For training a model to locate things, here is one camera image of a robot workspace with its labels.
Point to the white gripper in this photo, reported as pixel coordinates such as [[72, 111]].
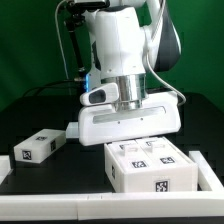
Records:
[[102, 124]]

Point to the white cabinet box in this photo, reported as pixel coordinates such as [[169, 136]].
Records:
[[151, 179]]

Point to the white cabinet top block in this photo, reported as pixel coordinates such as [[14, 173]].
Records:
[[39, 146]]

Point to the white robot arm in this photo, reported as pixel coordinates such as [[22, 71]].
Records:
[[128, 38]]

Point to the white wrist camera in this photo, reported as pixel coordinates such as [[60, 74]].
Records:
[[106, 93]]

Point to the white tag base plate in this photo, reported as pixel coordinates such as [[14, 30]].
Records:
[[72, 131]]

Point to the white U-shaped fence frame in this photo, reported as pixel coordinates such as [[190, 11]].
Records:
[[208, 201]]

